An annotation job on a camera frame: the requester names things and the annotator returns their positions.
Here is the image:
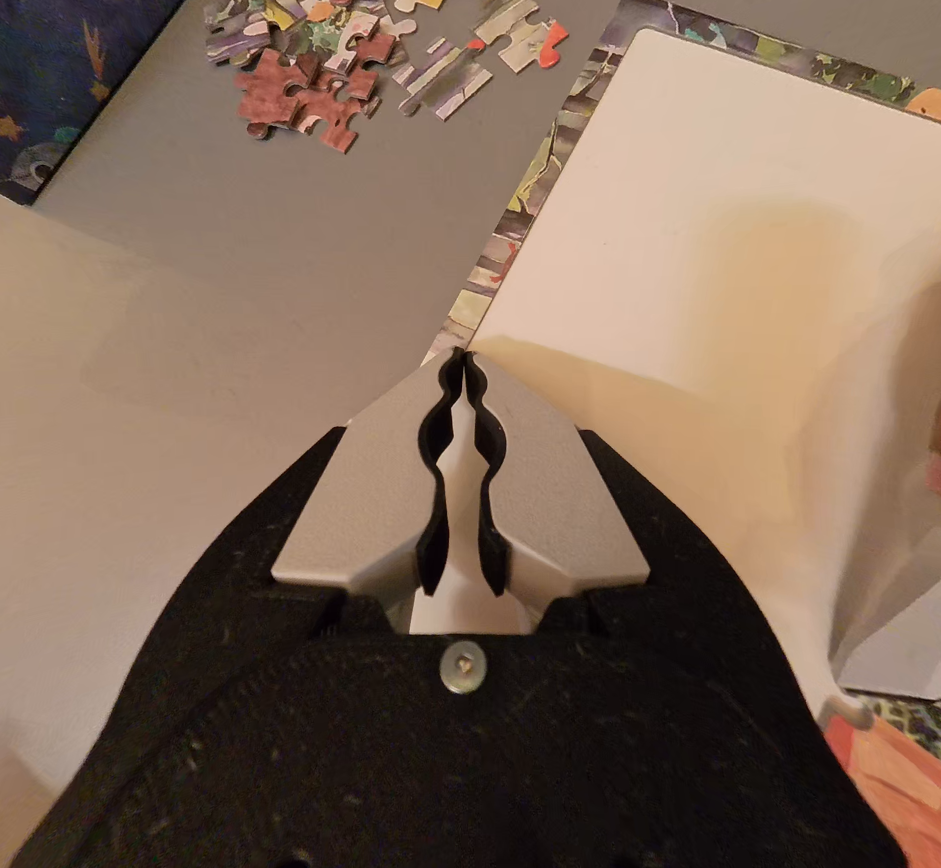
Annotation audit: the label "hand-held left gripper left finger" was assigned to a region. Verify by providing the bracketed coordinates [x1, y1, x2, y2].
[271, 348, 466, 599]

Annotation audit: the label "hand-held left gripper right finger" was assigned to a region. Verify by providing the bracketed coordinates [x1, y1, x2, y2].
[465, 351, 653, 613]

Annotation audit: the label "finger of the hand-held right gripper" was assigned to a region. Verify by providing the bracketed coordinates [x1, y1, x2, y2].
[834, 592, 941, 701]

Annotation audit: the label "joined orange puzzle pieces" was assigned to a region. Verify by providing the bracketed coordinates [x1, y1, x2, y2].
[822, 695, 941, 868]

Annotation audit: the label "puzzle frame tray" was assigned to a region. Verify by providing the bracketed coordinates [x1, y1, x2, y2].
[422, 0, 941, 737]

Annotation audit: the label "pile of puzzle pieces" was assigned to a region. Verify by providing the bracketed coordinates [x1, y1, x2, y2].
[204, 0, 663, 155]

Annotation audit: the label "printed puzzle storage box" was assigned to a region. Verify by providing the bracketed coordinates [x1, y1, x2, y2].
[0, 0, 244, 208]

